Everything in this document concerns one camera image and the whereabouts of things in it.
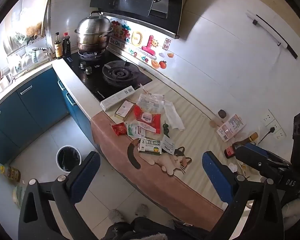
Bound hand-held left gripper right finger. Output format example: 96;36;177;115
202;151;287;240

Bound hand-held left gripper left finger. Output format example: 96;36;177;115
18;151;101;240

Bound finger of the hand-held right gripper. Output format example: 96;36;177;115
235;145;292;180
245;143;290;165

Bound white trash bin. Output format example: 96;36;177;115
56;145;82;174

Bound long white box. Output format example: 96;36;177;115
100;85;135;111

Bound red and white packet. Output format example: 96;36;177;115
134;105;162;134

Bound person's right forearm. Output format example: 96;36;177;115
282;197;300;220

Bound dark sauce bottle red label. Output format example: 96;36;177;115
224;132;259;159

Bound cat printed mat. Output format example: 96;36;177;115
90;81;231;232

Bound grey fluffy slipper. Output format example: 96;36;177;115
136;203;150;216
108;208;126;222

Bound small jar with dark lid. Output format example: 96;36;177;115
216;109;227;126

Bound white sachet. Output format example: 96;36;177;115
161;135;177;155

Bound small red packet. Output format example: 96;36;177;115
111;122;127;137

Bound green and white packet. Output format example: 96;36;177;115
126;124;147;139

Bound small green wrapper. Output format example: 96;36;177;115
162;121;171;138

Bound green and yellow medicine box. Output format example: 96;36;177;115
139;137;163;154

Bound white plastic wrapper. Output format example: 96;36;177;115
163;102;185;132

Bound yellow oil bottle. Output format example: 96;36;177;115
0;165;21;183

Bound tan flat box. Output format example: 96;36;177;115
114;100;136;120

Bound person's dark trousers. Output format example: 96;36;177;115
106;217;212;240

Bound blue kitchen cabinets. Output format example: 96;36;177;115
0;67;100;165

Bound clear plastic bag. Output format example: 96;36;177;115
136;92;165;114

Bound black gas stove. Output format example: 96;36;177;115
63;49;153;100

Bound chopstick holder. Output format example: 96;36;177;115
0;66;13;92

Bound brown sauce bottle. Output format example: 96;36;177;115
54;32;63;60

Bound dark soy sauce bottle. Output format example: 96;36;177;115
62;32;72;57

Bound dish rack with bowls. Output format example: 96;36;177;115
2;0;53;77

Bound steel steamer pot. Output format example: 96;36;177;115
74;11;114;53

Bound black plug with cable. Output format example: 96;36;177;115
257;127;276;146

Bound white wall socket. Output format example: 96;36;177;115
270;125;287;141
262;109;276;127

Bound white leaflet by wall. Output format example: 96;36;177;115
216;114;247;142

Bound white wall rail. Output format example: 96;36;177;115
246;10;298;59

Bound colourful wall stickers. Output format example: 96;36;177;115
110;20;175;69

